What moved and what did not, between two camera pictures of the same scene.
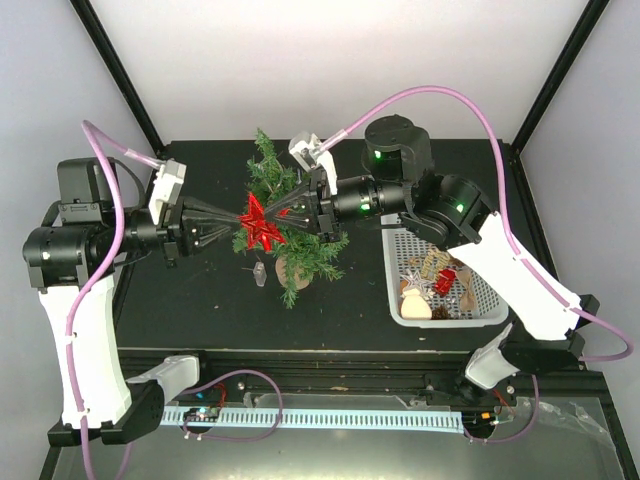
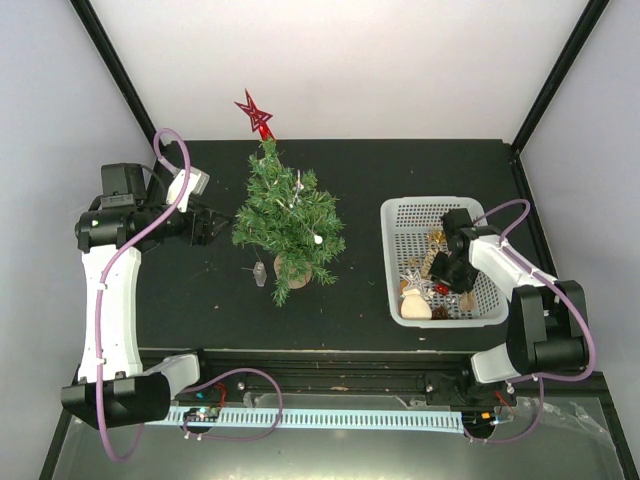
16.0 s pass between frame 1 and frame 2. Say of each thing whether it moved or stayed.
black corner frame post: stayed
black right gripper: moved
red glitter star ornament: moved
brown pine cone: stayed
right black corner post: stayed
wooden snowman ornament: stayed
